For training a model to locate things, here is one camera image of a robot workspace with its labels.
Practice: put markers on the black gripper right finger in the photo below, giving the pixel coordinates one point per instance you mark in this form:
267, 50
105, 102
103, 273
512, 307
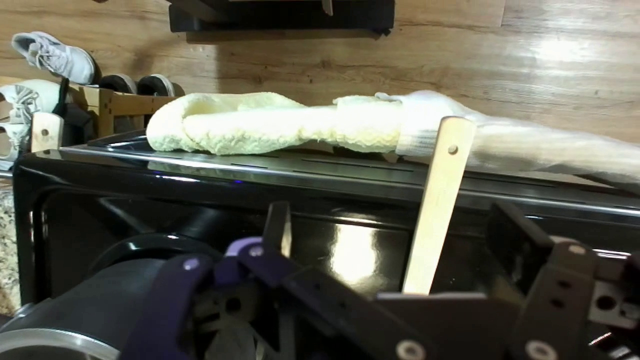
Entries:
561, 293

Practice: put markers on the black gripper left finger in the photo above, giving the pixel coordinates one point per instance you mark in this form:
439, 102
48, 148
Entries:
312, 293

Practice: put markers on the wooden spoon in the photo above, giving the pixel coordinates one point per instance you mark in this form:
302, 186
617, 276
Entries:
440, 201

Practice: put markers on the black electric stove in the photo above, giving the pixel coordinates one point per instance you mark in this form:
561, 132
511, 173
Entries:
167, 201

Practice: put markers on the silver metal pot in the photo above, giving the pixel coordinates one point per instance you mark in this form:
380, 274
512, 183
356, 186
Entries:
92, 293

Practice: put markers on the pale yellow dish towel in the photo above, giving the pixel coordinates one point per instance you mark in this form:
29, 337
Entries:
267, 122

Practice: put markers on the black shoe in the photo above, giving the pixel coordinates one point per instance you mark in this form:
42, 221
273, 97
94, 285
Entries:
119, 83
156, 83

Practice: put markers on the black stand base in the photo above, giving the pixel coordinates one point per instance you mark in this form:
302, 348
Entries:
281, 16

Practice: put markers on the white slip-on shoe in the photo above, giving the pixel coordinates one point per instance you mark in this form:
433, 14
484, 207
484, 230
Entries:
22, 101

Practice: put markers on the grey white sneaker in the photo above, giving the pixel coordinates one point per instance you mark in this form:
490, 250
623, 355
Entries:
57, 57

